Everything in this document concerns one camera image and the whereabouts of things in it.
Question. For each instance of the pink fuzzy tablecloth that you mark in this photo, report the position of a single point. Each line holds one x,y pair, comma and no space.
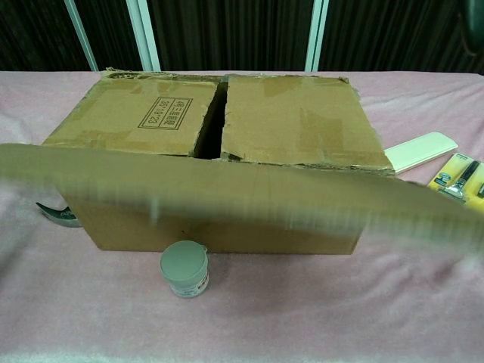
287,310

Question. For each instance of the yellow razor blister pack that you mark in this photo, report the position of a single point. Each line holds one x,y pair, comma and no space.
461,177

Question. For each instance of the small white plastic jar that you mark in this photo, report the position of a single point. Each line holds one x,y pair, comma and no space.
183,266

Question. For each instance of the dark pleated curtain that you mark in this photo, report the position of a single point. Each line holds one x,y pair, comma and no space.
234,30

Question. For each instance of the thin white frame post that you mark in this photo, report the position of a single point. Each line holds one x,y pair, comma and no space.
80,34

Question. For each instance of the white flat plastic case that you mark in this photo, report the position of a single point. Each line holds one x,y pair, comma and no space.
419,151

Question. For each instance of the brown cardboard shipping box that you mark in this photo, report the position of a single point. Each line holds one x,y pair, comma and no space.
295,125

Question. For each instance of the wide white frame post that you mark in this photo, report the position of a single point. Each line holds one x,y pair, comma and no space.
143,30

